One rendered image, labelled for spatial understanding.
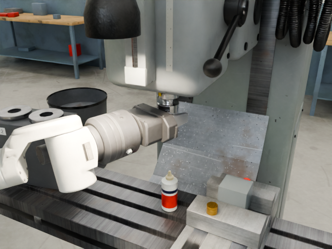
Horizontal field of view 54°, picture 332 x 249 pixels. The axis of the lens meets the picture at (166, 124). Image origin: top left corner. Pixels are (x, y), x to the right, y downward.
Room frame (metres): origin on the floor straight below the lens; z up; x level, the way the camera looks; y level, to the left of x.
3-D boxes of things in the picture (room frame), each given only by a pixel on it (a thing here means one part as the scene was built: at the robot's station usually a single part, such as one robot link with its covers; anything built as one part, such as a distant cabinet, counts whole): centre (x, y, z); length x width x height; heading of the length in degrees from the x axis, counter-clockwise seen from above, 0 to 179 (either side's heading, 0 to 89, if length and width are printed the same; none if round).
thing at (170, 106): (0.65, 0.00, 1.26); 0.05 x 0.05 x 0.01
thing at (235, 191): (0.58, -0.15, 1.08); 0.06 x 0.05 x 0.06; 62
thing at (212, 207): (0.53, -0.09, 1.08); 0.02 x 0.02 x 0.02
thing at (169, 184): (0.68, -0.01, 1.02); 0.04 x 0.04 x 0.11
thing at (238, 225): (0.53, -0.12, 1.06); 0.15 x 0.06 x 0.04; 62
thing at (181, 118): (0.62, -0.03, 1.23); 0.06 x 0.02 x 0.03; 133
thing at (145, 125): (0.58, 0.06, 1.23); 0.13 x 0.12 x 0.10; 43
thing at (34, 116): (0.84, 0.37, 1.07); 0.22 x 0.12 x 0.20; 75
